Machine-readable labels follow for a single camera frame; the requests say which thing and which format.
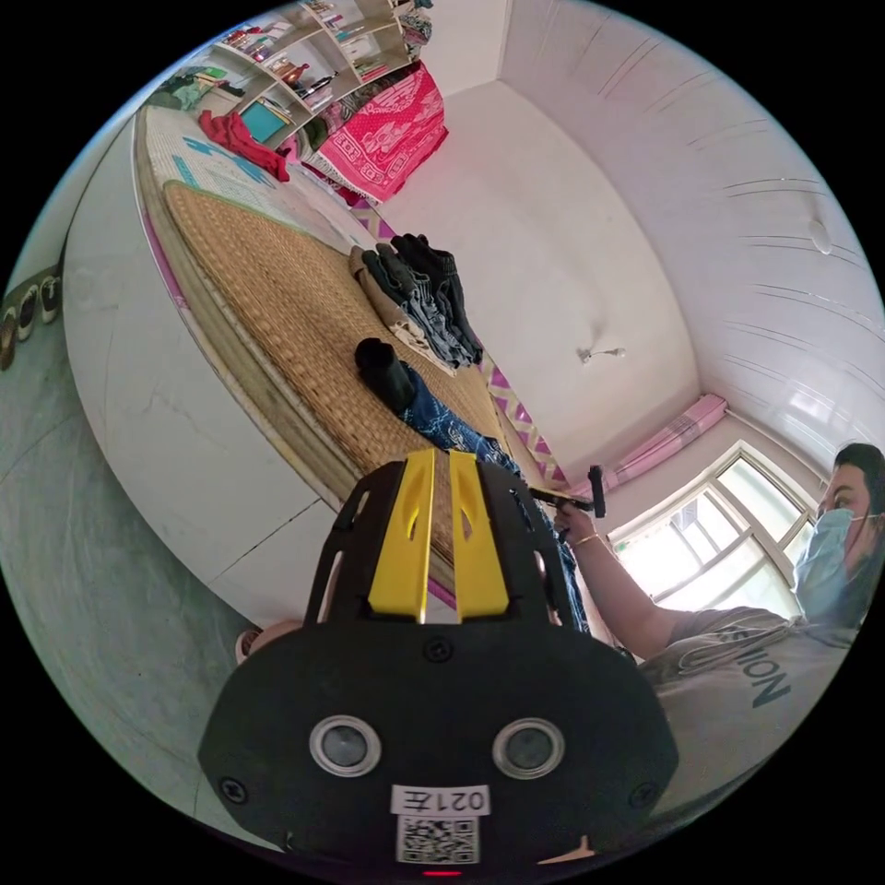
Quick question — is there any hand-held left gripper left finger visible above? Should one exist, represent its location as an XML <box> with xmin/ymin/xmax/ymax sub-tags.
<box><xmin>367</xmin><ymin>447</ymin><xmax>438</xmax><ymax>625</ymax></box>

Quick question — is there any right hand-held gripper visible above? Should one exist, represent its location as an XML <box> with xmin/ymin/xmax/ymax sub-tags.
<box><xmin>528</xmin><ymin>487</ymin><xmax>595</xmax><ymax>534</ymax></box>

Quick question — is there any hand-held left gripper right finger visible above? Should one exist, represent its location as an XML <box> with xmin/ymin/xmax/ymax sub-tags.
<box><xmin>450</xmin><ymin>450</ymin><xmax>512</xmax><ymax>624</ymax></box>

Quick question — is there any person's right forearm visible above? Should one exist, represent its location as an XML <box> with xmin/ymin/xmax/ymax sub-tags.
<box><xmin>572</xmin><ymin>533</ymin><xmax>686</xmax><ymax>667</ymax></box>

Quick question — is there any blue patterned long sleeve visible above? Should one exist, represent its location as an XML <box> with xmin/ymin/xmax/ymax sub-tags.
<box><xmin>396</xmin><ymin>364</ymin><xmax>590</xmax><ymax>631</ymax></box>

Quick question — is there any person's right hand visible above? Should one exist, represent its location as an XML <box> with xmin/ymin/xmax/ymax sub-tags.
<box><xmin>557</xmin><ymin>508</ymin><xmax>600</xmax><ymax>549</ymax></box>

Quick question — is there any pink curtain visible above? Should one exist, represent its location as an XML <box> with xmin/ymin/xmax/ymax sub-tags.
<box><xmin>607</xmin><ymin>394</ymin><xmax>728</xmax><ymax>490</ymax></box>

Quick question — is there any black folded garment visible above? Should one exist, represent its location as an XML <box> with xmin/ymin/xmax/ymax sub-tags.
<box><xmin>354</xmin><ymin>336</ymin><xmax>418</xmax><ymax>410</ymax></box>

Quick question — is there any window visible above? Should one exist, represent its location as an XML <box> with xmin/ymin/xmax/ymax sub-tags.
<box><xmin>608</xmin><ymin>442</ymin><xmax>825</xmax><ymax>623</ymax></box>

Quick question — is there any pile of clothes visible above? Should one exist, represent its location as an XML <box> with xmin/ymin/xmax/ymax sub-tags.
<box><xmin>347</xmin><ymin>233</ymin><xmax>485</xmax><ymax>378</ymax></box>

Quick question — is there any person's body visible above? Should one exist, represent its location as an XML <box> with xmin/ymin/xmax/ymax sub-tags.
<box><xmin>632</xmin><ymin>442</ymin><xmax>885</xmax><ymax>828</ymax></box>

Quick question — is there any bed with woven mat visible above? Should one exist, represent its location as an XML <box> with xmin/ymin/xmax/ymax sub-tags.
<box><xmin>60</xmin><ymin>103</ymin><xmax>576</xmax><ymax>627</ymax></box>

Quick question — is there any pink printed hanging cloth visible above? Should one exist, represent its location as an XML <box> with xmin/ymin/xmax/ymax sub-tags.
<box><xmin>298</xmin><ymin>60</ymin><xmax>451</xmax><ymax>205</ymax></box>

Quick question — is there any red garment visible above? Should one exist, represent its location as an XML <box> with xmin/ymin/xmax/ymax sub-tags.
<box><xmin>198</xmin><ymin>110</ymin><xmax>291</xmax><ymax>183</ymax></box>

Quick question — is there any white open shelf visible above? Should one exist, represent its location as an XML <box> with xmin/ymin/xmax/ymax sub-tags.
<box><xmin>219</xmin><ymin>0</ymin><xmax>416</xmax><ymax>150</ymax></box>

